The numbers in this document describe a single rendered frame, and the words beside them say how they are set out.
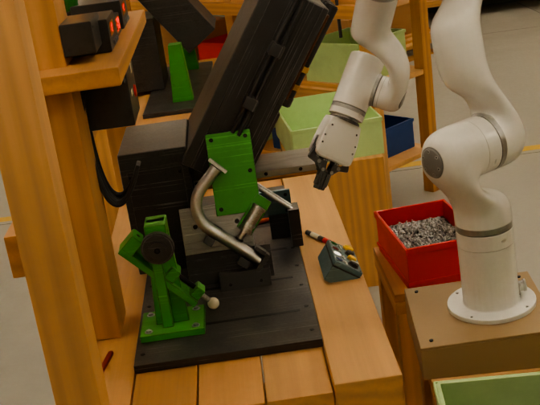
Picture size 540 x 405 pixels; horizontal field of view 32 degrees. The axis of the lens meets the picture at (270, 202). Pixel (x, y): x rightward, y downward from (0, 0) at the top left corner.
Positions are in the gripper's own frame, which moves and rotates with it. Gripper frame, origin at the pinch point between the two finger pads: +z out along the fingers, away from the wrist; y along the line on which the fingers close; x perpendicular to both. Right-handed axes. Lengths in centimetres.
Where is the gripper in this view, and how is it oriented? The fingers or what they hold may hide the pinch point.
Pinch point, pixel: (321, 181)
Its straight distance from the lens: 223.9
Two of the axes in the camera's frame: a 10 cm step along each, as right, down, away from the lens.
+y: -8.6, -3.4, -3.7
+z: -3.5, 9.3, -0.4
